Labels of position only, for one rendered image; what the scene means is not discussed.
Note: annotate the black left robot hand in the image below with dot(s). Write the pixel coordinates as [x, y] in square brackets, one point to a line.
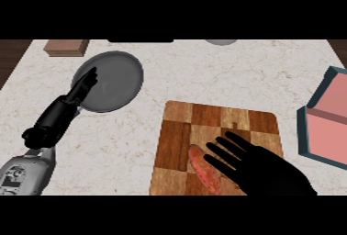
[53, 117]

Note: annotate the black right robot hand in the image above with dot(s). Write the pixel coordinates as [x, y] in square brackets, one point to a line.
[266, 171]

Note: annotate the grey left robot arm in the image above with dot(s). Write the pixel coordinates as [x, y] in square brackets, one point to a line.
[22, 173]

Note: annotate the checkered wooden cutting board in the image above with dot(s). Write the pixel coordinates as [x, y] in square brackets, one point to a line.
[189, 140]

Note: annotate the teal and pink box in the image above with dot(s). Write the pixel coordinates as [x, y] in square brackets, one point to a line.
[326, 122]

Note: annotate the grey round plate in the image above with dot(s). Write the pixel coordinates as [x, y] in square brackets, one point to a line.
[111, 82]

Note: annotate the small brown wooden block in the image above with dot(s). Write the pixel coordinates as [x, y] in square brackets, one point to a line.
[65, 48]

